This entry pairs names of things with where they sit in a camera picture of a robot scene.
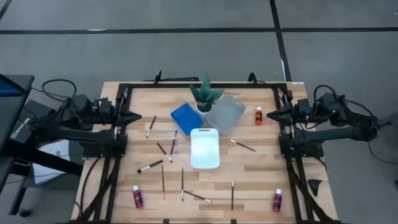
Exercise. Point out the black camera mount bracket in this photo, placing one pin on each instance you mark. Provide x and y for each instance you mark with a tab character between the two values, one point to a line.
252	77
174	79

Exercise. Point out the thick black paint brush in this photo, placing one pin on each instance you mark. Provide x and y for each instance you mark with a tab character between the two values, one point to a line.
152	165

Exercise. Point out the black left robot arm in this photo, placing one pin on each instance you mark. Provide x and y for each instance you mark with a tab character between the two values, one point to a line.
77	135

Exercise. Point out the green plant in white pot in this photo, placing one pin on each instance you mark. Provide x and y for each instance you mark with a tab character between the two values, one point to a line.
205	93

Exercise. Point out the white paper sheet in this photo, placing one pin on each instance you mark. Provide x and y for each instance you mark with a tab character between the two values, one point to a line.
53	158

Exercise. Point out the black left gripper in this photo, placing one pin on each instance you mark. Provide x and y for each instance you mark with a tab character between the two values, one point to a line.
115	115

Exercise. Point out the orange paint bottle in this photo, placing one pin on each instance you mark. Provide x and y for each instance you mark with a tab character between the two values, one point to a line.
258	116

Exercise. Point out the white plastic bin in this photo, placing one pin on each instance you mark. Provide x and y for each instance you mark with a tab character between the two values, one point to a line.
204	149

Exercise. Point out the black display screen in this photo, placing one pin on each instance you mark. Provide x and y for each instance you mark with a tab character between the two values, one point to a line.
12	105

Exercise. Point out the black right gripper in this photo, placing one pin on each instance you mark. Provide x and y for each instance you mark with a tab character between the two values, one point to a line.
295	113

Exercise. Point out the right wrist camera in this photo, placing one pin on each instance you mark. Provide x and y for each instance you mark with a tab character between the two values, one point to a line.
304	107

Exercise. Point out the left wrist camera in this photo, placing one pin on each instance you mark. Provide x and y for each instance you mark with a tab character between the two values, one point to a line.
105	107

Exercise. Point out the blue plastic basket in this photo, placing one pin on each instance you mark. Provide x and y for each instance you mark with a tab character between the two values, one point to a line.
186	119

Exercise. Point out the black controller box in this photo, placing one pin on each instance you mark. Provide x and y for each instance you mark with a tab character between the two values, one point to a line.
40	112

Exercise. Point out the black plastic wedge part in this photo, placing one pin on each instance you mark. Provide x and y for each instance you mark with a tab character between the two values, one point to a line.
315	186

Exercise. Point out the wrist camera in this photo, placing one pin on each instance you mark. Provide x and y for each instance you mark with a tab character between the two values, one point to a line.
304	107
105	107

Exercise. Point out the magenta paint bottle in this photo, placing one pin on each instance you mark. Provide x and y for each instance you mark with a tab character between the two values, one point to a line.
137	197
277	200

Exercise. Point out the grey plastic bin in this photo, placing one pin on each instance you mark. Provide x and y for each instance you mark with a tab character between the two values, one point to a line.
225	117

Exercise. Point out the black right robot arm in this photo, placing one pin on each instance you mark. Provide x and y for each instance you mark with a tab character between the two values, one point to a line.
326	133

